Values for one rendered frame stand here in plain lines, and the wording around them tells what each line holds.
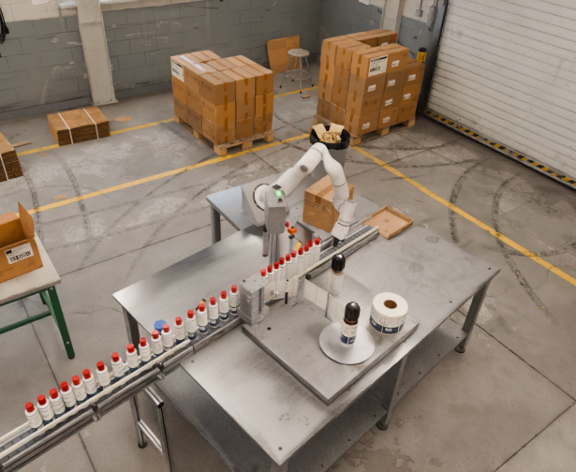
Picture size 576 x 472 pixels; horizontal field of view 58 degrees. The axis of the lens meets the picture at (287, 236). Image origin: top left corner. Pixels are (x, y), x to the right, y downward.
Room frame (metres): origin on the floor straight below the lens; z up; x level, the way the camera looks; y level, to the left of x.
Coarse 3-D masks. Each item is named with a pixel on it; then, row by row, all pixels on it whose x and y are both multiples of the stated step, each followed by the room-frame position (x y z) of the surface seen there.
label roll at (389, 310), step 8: (376, 296) 2.24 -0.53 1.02; (384, 296) 2.24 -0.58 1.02; (392, 296) 2.25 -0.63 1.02; (400, 296) 2.25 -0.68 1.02; (376, 304) 2.17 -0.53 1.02; (384, 304) 2.20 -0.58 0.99; (392, 304) 2.21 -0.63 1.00; (400, 304) 2.18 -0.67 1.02; (376, 312) 2.13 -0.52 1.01; (384, 312) 2.11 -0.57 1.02; (392, 312) 2.12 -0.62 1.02; (400, 312) 2.12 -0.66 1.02; (376, 320) 2.12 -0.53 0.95; (384, 320) 2.09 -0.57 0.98; (392, 320) 2.08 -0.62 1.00; (400, 320) 2.09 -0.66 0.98; (376, 328) 2.11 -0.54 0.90; (384, 328) 2.08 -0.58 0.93; (392, 328) 2.08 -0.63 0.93; (400, 328) 2.11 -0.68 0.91
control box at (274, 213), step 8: (272, 192) 2.58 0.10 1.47; (280, 192) 2.59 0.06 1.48; (272, 200) 2.49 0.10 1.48; (264, 208) 2.58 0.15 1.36; (272, 208) 2.43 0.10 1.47; (280, 208) 2.44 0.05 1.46; (264, 216) 2.57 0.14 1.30; (272, 216) 2.43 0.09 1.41; (280, 216) 2.44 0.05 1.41; (272, 224) 2.43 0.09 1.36; (280, 224) 2.44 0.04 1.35; (272, 232) 2.43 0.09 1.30; (280, 232) 2.44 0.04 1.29
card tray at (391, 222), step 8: (384, 208) 3.44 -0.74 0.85; (376, 216) 3.34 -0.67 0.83; (384, 216) 3.35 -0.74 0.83; (392, 216) 3.35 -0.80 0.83; (400, 216) 3.35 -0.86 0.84; (368, 224) 3.23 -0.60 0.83; (376, 224) 3.24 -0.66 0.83; (384, 224) 3.24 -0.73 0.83; (392, 224) 3.25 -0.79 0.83; (400, 224) 3.26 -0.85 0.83; (408, 224) 3.23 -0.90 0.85; (384, 232) 3.14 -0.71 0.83; (392, 232) 3.09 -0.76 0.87
